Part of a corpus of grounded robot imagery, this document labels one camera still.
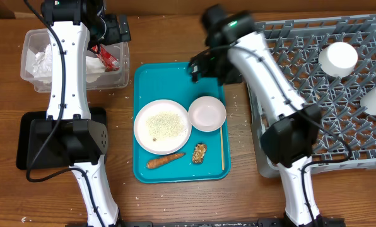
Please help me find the red snack wrapper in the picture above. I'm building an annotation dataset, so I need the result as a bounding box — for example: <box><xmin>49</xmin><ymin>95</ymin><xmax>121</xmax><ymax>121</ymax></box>
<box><xmin>92</xmin><ymin>45</ymin><xmax>120</xmax><ymax>72</ymax></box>

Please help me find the pink small bowl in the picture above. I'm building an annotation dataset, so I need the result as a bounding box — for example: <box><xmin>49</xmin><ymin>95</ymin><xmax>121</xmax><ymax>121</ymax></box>
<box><xmin>188</xmin><ymin>96</ymin><xmax>226</xmax><ymax>132</ymax></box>

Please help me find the wooden chopstick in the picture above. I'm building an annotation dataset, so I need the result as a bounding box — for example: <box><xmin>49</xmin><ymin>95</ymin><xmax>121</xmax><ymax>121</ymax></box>
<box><xmin>220</xmin><ymin>126</ymin><xmax>225</xmax><ymax>171</ymax></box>

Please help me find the white paper napkin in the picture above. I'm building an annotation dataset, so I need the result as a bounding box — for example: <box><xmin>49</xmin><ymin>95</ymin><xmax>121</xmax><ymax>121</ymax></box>
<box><xmin>32</xmin><ymin>44</ymin><xmax>106</xmax><ymax>83</ymax></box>

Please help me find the light green bowl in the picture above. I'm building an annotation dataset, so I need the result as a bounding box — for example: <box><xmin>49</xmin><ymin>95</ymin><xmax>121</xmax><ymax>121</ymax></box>
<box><xmin>318</xmin><ymin>42</ymin><xmax>358</xmax><ymax>78</ymax></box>

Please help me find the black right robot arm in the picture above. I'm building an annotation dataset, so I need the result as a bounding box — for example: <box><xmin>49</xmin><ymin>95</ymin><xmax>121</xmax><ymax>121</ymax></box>
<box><xmin>189</xmin><ymin>4</ymin><xmax>324</xmax><ymax>226</ymax></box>

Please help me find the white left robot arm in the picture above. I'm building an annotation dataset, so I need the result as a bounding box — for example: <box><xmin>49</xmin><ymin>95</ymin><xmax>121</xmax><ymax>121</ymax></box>
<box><xmin>26</xmin><ymin>1</ymin><xmax>122</xmax><ymax>226</ymax></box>

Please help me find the grey dishwasher rack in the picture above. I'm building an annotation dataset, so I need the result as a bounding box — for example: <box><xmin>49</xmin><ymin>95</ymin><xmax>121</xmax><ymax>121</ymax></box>
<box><xmin>256</xmin><ymin>14</ymin><xmax>376</xmax><ymax>173</ymax></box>

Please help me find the large pink plate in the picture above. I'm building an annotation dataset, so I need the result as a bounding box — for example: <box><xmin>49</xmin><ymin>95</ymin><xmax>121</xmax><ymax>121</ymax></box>
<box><xmin>134</xmin><ymin>99</ymin><xmax>192</xmax><ymax>155</ymax></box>

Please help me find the brown food scrap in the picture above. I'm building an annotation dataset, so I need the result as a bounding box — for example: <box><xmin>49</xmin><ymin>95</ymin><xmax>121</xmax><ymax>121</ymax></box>
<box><xmin>192</xmin><ymin>143</ymin><xmax>207</xmax><ymax>164</ymax></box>

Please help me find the clear plastic bin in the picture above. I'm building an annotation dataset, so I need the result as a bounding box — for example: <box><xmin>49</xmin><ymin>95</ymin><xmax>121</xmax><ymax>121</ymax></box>
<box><xmin>20</xmin><ymin>28</ymin><xmax>129</xmax><ymax>93</ymax></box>

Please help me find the teal serving tray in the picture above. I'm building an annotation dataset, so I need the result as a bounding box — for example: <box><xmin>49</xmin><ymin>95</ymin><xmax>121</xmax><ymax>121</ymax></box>
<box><xmin>132</xmin><ymin>62</ymin><xmax>231</xmax><ymax>183</ymax></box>

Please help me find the orange carrot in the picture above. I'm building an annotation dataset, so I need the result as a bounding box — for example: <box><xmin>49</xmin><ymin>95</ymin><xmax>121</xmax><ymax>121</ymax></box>
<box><xmin>146</xmin><ymin>153</ymin><xmax>185</xmax><ymax>169</ymax></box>

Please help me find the black plastic bin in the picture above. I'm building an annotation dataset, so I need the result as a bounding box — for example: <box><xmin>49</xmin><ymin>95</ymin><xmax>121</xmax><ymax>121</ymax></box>
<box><xmin>16</xmin><ymin>107</ymin><xmax>109</xmax><ymax>170</ymax></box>

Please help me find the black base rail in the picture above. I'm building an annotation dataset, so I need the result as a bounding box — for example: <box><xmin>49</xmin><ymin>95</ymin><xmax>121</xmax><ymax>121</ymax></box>
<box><xmin>65</xmin><ymin>218</ymin><xmax>346</xmax><ymax>227</ymax></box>

